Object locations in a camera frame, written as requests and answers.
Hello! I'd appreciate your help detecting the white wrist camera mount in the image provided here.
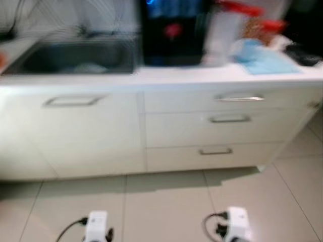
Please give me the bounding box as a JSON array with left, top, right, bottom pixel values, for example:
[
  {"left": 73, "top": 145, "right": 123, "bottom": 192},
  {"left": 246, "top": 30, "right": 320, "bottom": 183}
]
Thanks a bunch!
[
  {"left": 83, "top": 211, "right": 109, "bottom": 242},
  {"left": 225, "top": 207, "right": 253, "bottom": 242}
]

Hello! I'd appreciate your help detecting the light blue cloth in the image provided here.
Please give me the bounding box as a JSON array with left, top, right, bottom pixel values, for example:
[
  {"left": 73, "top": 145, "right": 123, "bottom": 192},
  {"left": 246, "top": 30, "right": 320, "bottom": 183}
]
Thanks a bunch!
[{"left": 233, "top": 39, "right": 303, "bottom": 75}]

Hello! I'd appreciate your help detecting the white container red lid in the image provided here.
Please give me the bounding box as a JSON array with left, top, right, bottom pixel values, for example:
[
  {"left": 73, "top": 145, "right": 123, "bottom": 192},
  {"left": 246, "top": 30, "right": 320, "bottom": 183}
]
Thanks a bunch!
[{"left": 202, "top": 0, "right": 264, "bottom": 66}]

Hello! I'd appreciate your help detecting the white drawer front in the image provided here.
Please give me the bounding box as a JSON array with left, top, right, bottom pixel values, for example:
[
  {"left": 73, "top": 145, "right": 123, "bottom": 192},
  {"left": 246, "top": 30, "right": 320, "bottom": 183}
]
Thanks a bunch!
[
  {"left": 144, "top": 90, "right": 317, "bottom": 114},
  {"left": 145, "top": 112, "right": 306, "bottom": 148},
  {"left": 146, "top": 143, "right": 286, "bottom": 173}
]

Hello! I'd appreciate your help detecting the silver drawer handle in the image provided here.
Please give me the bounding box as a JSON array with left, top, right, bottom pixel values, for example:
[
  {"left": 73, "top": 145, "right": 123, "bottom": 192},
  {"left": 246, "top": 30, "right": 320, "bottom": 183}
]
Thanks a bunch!
[
  {"left": 216, "top": 95, "right": 265, "bottom": 103},
  {"left": 198, "top": 148, "right": 234, "bottom": 155},
  {"left": 209, "top": 116, "right": 251, "bottom": 124}
]

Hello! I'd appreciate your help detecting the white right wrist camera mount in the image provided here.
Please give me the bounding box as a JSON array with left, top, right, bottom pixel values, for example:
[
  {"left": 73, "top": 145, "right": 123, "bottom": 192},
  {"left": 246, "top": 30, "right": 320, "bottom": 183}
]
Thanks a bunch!
[{"left": 225, "top": 207, "right": 253, "bottom": 242}]

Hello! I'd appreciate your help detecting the black countertop water dispenser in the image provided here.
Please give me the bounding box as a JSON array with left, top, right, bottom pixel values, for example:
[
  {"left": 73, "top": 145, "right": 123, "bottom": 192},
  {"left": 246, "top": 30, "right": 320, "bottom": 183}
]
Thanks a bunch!
[{"left": 139, "top": 0, "right": 212, "bottom": 67}]

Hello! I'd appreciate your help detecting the brown jar red lid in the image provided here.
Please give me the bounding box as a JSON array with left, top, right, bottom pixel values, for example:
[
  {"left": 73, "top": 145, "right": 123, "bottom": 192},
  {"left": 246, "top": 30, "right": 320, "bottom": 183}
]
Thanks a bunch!
[{"left": 242, "top": 18, "right": 287, "bottom": 46}]

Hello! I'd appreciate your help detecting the black flat countertop appliance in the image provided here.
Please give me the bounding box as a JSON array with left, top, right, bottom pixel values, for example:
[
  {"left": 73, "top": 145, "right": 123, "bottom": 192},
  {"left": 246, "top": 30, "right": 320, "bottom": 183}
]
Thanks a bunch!
[{"left": 285, "top": 44, "right": 322, "bottom": 66}]

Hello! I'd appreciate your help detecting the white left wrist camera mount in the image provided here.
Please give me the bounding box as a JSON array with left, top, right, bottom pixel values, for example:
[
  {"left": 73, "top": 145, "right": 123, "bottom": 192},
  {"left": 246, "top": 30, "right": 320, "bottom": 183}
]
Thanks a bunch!
[{"left": 83, "top": 211, "right": 109, "bottom": 242}]

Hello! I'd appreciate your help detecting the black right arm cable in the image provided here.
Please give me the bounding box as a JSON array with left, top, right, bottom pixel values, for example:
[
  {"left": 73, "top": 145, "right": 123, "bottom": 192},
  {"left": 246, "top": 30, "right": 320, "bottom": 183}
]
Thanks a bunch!
[{"left": 203, "top": 212, "right": 230, "bottom": 242}]

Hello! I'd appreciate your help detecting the stainless steel kitchen sink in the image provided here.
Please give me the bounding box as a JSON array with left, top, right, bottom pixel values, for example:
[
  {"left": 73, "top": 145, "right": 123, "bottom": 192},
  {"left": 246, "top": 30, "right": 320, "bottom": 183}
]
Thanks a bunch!
[{"left": 3, "top": 39, "right": 139, "bottom": 76}]

